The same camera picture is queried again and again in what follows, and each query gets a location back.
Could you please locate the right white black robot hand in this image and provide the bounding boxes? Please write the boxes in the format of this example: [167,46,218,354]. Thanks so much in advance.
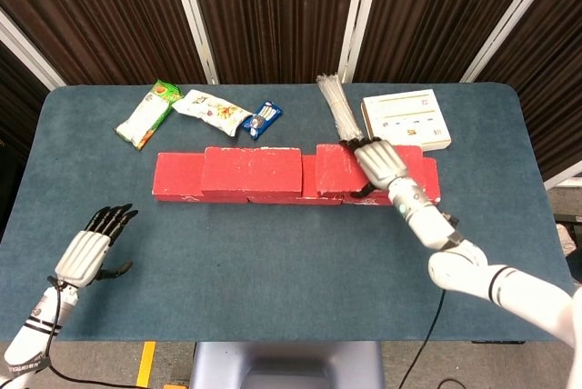
[340,136,410,202]

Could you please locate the white snack bag yellow print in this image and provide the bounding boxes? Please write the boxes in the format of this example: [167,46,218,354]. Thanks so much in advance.
[171,88,254,138]

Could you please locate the brown folding screen white frames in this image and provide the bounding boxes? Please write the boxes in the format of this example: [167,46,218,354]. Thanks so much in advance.
[0,0,582,181]

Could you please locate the grey robot torso base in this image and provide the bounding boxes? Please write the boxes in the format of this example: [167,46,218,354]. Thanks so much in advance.
[188,341,386,389]

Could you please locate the green and white snack packet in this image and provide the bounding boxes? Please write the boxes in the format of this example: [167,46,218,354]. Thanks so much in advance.
[113,78,183,151]

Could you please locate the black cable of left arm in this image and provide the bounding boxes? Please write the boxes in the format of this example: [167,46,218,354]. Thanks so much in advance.
[43,274,196,385]

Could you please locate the flat white cardboard box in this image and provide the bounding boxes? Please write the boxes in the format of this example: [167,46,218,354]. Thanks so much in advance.
[361,88,453,153]

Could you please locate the blue felt table cover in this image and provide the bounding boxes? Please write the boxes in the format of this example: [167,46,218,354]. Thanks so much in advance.
[0,82,574,344]

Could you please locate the yellow floor tape strip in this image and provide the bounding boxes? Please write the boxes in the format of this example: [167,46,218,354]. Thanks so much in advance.
[135,341,157,388]

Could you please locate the blue cookie packet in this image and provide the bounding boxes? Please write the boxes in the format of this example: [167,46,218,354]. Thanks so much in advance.
[240,100,285,141]

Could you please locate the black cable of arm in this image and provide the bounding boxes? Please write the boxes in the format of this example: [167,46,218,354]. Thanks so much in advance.
[395,288,478,389]
[43,274,196,385]

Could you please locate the bundle of clear plastic straws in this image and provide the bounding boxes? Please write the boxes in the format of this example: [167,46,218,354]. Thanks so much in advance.
[316,73,372,143]

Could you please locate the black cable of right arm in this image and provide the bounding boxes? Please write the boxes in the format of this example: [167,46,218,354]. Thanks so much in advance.
[395,288,478,389]

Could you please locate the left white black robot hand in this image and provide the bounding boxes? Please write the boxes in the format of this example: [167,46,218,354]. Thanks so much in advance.
[54,203,139,289]

